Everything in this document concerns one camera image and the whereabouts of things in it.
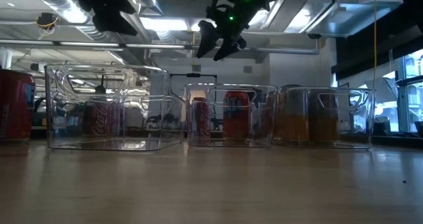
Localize clear plastic bin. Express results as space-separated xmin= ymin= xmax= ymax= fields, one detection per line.
xmin=44 ymin=63 xmax=186 ymax=152
xmin=184 ymin=82 xmax=278 ymax=149
xmin=276 ymin=85 xmax=377 ymax=149

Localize white column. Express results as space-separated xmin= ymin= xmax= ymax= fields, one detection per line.
xmin=0 ymin=48 xmax=13 ymax=71

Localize yellow hanging cable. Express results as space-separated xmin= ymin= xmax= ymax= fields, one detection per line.
xmin=372 ymin=0 xmax=378 ymax=90

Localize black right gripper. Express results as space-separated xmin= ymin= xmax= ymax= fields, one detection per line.
xmin=196 ymin=0 xmax=293 ymax=61

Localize dark background chair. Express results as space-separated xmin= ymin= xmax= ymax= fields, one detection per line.
xmin=372 ymin=116 xmax=391 ymax=136

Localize silver rectangular air duct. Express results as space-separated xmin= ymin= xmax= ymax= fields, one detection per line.
xmin=305 ymin=0 xmax=404 ymax=38

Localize black background gantry frame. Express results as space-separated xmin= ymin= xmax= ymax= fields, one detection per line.
xmin=169 ymin=72 xmax=218 ymax=86

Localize black ceiling cable reel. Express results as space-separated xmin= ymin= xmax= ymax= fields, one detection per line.
xmin=35 ymin=11 xmax=60 ymax=40

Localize bright window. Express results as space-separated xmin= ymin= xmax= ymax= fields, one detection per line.
xmin=395 ymin=48 xmax=423 ymax=134

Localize grey horizontal ceiling pipe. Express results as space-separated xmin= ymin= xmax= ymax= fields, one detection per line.
xmin=0 ymin=38 xmax=321 ymax=56

